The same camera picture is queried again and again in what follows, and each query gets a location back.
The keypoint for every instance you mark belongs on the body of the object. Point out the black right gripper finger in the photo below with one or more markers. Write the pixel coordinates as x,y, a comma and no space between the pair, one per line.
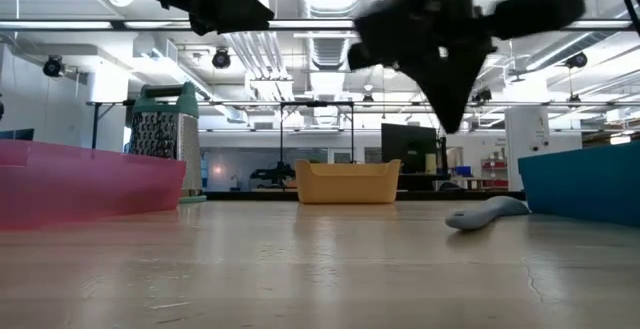
435,89
462,84

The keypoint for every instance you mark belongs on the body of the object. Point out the black aluminium table frame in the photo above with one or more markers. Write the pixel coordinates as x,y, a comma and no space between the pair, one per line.
250,195

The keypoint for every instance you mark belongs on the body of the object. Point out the yellow cylinder container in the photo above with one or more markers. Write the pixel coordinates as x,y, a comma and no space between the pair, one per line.
430,164

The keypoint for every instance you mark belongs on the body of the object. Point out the orange plastic bin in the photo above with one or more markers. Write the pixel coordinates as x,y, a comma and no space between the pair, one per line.
345,184

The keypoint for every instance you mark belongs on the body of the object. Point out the small black robot arm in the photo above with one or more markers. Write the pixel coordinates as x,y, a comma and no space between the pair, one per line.
272,174

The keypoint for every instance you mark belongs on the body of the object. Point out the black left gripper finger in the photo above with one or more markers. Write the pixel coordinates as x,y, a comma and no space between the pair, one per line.
225,9

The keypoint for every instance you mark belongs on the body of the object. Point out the grey-blue silicone spoon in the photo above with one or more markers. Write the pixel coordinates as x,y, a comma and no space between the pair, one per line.
480,216

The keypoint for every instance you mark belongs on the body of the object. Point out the black ceiling camera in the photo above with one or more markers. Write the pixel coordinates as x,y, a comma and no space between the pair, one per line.
52,66
221,59
484,96
577,59

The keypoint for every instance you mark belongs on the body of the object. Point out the teal plastic bin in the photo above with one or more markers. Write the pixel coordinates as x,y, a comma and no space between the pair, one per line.
580,184

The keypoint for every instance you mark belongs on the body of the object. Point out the pink translucent plastic bin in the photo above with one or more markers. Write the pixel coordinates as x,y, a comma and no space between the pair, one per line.
75,184

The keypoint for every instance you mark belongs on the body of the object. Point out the shelf with red boxes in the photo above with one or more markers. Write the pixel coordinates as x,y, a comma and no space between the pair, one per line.
495,174

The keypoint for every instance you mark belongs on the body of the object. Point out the black computer monitor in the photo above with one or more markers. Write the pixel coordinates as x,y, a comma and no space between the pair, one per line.
407,149

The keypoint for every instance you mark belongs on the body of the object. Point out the black crossbar with light strips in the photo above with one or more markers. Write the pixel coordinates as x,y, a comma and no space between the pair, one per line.
117,25

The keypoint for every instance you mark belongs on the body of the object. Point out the blue storage crate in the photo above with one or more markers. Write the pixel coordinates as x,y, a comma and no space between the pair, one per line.
462,171

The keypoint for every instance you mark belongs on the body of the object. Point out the green-topped metal box grater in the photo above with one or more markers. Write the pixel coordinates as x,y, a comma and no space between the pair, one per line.
165,134

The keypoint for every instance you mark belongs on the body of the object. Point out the white pillar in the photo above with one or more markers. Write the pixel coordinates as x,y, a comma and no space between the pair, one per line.
525,139

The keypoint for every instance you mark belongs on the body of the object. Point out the black table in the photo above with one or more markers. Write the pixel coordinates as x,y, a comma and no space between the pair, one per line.
95,119

